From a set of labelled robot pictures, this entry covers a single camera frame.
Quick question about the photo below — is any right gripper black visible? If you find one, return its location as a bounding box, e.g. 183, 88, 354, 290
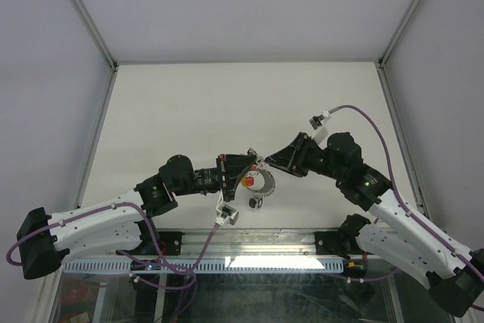
264, 132, 345, 182

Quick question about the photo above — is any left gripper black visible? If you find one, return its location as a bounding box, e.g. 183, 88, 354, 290
173, 154, 256, 203

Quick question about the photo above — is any red key tag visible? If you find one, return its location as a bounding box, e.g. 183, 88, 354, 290
240, 173, 256, 189

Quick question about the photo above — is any metal keyring holder with rings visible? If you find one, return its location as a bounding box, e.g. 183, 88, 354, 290
247, 148, 276, 198

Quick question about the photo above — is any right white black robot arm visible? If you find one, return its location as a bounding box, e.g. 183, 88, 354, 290
265, 132, 483, 318

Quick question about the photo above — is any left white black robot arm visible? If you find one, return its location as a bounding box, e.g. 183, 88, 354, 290
6, 154, 260, 280

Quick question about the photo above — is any black key fob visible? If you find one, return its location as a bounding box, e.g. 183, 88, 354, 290
249, 197, 263, 210

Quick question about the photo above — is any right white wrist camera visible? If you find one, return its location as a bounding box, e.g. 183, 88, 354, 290
309, 110, 330, 144

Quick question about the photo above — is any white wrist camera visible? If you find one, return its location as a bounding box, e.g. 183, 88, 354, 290
309, 110, 330, 144
215, 193, 239, 227

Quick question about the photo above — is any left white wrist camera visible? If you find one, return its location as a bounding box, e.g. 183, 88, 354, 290
215, 193, 239, 227

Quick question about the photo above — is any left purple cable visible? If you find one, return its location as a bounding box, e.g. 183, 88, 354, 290
6, 201, 228, 301

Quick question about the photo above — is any purple cable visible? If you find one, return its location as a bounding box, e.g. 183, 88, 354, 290
327, 104, 484, 312
6, 201, 228, 301

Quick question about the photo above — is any aluminium mounting rail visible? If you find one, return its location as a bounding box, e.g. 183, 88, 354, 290
47, 225, 363, 262

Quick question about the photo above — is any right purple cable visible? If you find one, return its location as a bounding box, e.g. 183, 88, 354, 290
327, 104, 484, 312

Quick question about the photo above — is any grey slotted cable duct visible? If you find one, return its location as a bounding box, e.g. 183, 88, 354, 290
64, 256, 343, 275

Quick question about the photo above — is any right aluminium frame post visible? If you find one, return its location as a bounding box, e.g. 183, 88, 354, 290
378, 0, 425, 68

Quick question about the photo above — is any aluminium frame post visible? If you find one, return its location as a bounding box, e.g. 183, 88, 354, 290
378, 0, 425, 68
69, 0, 118, 70

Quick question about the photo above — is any left aluminium frame post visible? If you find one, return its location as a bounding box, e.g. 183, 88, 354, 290
69, 0, 118, 70

